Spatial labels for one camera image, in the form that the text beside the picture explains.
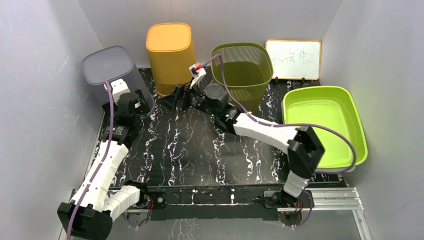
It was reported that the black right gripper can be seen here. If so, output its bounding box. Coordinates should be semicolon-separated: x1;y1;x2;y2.
157;78;219;119

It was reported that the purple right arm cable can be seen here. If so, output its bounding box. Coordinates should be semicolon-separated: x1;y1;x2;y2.
200;53;358;229

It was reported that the grey mesh bin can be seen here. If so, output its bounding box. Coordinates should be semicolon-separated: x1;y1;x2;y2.
82;45;156;120

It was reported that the small whiteboard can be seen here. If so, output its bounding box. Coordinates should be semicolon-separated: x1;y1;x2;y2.
265;39;322;81

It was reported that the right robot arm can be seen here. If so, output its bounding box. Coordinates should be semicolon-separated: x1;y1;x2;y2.
157;83;325;207

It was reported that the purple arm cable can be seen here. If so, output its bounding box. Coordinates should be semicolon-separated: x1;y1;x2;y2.
66;80;115;240
200;53;358;229

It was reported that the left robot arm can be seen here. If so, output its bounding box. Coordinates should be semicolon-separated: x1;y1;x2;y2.
57;89;155;240

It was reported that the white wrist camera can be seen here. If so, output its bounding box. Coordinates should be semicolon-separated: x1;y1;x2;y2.
188;62;206;89
110;78;131;104

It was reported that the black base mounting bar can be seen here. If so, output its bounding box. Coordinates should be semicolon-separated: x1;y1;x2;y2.
144;184;315;222

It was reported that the orange mesh bin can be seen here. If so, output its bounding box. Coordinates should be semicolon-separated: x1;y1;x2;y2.
145;22;197;96

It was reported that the lime green plastic tub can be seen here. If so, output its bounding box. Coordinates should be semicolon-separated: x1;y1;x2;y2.
283;85;368;169

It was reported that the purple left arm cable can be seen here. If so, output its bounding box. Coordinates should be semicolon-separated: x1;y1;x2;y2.
66;80;115;240

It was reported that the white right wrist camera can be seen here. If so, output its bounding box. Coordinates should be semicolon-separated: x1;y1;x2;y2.
188;62;206;89

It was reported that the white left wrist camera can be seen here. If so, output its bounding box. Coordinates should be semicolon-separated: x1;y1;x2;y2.
110;78;131;104

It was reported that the olive green mesh bin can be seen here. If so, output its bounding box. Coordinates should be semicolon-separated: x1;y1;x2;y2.
210;42;274;115

